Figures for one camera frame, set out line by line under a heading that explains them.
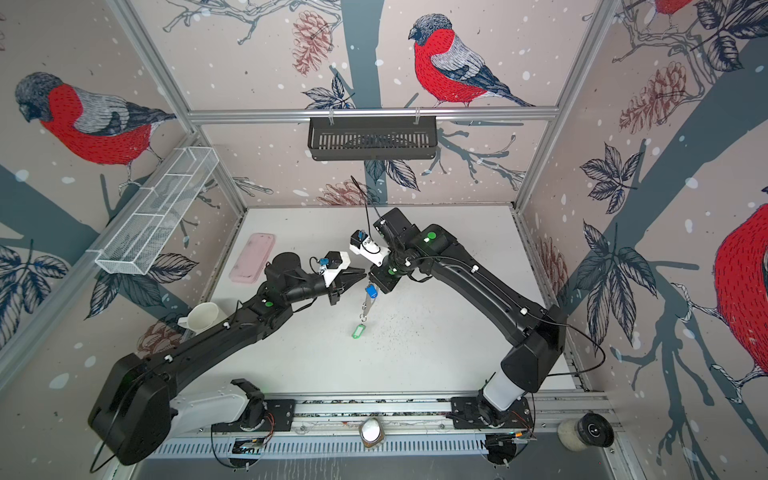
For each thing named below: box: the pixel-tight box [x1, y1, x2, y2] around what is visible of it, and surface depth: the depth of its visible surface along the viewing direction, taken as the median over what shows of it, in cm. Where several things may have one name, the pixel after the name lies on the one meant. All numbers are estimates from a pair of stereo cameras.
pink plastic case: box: [229, 233, 276, 284], surface depth 106 cm
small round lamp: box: [359, 417, 385, 448], surface depth 64 cm
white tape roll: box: [557, 413, 615, 452], surface depth 64 cm
